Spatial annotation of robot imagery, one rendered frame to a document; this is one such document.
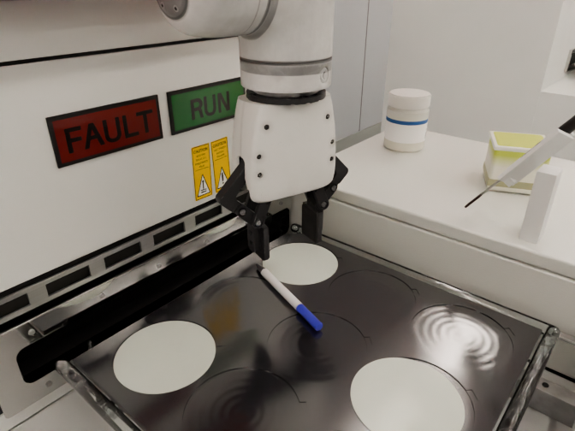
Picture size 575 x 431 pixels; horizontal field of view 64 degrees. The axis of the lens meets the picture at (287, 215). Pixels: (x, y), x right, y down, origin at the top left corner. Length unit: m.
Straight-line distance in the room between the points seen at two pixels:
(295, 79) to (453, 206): 0.32
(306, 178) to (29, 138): 0.25
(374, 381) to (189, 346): 0.19
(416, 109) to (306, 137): 0.39
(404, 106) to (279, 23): 0.44
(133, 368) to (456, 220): 0.41
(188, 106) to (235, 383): 0.30
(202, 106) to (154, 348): 0.27
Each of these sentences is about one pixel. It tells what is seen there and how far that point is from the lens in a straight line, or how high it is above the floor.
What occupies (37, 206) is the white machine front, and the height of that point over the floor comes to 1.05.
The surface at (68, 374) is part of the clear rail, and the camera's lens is 0.50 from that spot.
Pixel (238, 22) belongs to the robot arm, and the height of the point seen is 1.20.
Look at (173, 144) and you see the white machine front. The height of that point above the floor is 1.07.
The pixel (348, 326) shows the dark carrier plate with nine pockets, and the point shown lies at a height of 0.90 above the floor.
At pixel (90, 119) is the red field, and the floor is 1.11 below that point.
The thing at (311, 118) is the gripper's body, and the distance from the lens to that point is 0.44.
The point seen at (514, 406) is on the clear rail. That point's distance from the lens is 0.48.
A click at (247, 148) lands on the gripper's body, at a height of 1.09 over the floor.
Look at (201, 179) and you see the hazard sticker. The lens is 0.58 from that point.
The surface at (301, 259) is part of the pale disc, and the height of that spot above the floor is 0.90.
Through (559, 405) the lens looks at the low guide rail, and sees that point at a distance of 0.59.
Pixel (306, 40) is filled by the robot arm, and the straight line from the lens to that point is 0.40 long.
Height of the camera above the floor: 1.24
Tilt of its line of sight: 28 degrees down
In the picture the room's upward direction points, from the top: straight up
